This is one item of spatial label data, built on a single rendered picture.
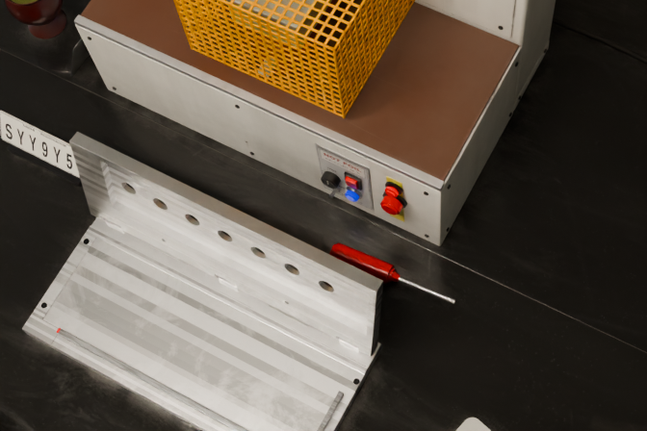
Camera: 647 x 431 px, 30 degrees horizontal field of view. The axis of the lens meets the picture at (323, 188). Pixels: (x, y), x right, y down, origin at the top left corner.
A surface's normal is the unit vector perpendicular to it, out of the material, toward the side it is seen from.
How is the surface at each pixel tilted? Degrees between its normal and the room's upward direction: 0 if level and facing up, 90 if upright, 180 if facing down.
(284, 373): 0
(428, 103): 0
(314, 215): 0
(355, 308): 80
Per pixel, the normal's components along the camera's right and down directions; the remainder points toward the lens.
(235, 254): -0.49, 0.73
